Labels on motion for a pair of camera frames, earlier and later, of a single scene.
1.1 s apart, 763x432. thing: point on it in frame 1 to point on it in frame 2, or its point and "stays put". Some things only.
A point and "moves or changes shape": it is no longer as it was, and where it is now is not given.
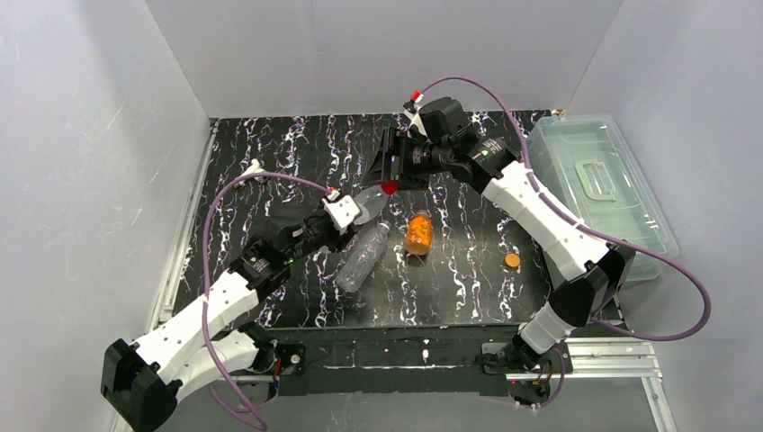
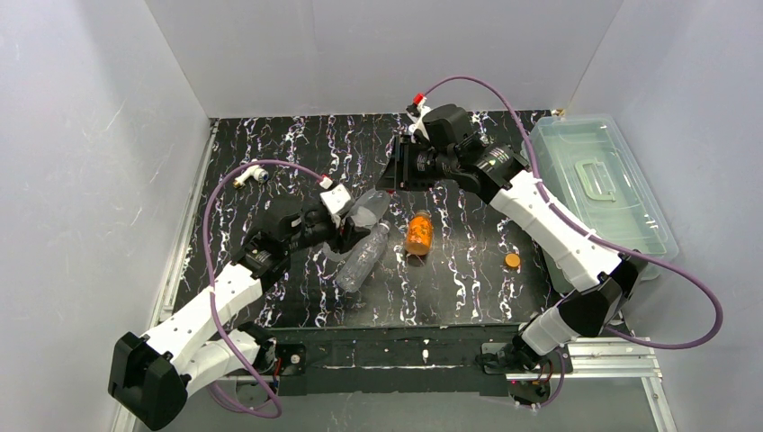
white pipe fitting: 254,168 stays put
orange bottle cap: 512,260 stays put
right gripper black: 392,157 to 406,164
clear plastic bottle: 363,257 stays put
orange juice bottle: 419,233 stays put
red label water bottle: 390,186 moves or changes shape
